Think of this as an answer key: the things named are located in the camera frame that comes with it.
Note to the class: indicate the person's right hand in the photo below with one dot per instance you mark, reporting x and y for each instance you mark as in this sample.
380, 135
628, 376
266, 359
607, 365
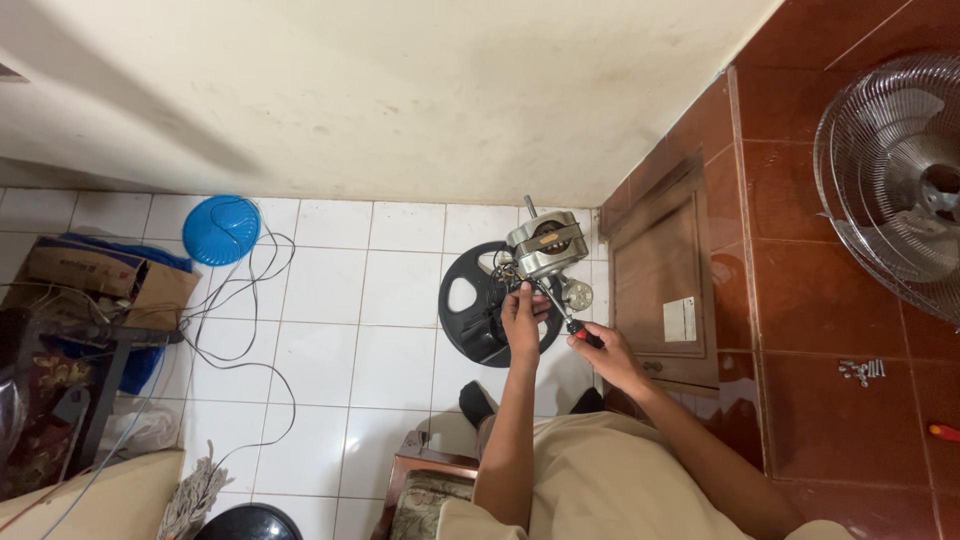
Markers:
611, 356

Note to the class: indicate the person's left hand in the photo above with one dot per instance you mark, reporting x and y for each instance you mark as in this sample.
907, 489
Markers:
521, 324

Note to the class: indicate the person's right fingers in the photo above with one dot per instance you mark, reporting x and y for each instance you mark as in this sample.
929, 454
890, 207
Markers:
583, 339

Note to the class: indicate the silver fan motor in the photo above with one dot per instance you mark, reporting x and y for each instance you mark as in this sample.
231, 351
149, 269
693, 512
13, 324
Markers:
546, 251

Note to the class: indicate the person's black sock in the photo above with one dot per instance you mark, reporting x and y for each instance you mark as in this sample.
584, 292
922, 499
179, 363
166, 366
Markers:
587, 402
476, 403

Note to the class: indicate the brown wooden cabinet door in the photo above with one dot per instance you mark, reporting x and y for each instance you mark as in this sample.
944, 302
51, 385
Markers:
660, 285

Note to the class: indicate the black round fan base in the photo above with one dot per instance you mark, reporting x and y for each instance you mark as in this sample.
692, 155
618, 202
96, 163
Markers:
480, 315

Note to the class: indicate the person's beige clothing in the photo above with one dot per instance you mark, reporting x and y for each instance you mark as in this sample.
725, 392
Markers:
630, 487

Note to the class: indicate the wooden chair with patterned cushion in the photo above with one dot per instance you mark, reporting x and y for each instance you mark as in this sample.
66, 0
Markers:
424, 495

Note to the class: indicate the pile of silver screws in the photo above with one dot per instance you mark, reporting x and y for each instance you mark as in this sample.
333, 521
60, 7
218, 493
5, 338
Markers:
862, 369

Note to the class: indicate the blue round plastic lid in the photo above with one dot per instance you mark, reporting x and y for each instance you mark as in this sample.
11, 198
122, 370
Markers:
220, 230

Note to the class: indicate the black round bin lid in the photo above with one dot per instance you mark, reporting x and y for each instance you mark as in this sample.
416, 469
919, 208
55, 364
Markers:
249, 523

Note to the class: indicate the white plastic bag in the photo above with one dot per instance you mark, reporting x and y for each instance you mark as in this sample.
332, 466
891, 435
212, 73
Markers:
142, 427

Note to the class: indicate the brown cardboard box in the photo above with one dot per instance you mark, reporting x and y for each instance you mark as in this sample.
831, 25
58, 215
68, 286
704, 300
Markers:
97, 281

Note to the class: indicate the black metal stand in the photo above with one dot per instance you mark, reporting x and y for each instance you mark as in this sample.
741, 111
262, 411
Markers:
90, 375

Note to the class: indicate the beige cushion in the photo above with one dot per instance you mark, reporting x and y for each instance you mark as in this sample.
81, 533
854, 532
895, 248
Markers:
97, 499

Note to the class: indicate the dark patterned fabric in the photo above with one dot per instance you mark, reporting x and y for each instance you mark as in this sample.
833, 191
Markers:
45, 420

